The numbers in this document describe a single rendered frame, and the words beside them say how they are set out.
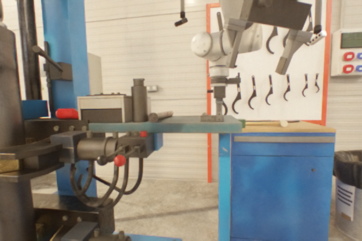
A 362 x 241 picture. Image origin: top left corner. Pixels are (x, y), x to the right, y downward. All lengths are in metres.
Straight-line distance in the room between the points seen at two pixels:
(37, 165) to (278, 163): 1.44
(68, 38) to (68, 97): 0.35
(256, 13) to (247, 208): 1.46
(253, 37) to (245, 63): 2.01
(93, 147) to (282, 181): 1.33
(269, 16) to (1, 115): 0.98
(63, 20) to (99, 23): 1.88
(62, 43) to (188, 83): 1.70
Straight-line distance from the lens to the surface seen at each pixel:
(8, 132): 1.04
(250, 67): 2.69
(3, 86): 1.04
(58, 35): 1.43
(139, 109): 0.91
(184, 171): 2.85
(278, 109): 2.75
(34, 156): 0.86
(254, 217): 1.75
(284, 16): 0.50
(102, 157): 0.66
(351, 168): 2.01
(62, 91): 1.37
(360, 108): 3.22
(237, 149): 1.51
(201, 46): 0.73
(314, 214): 1.85
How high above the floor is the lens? 1.16
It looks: 6 degrees down
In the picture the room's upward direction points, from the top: 1 degrees counter-clockwise
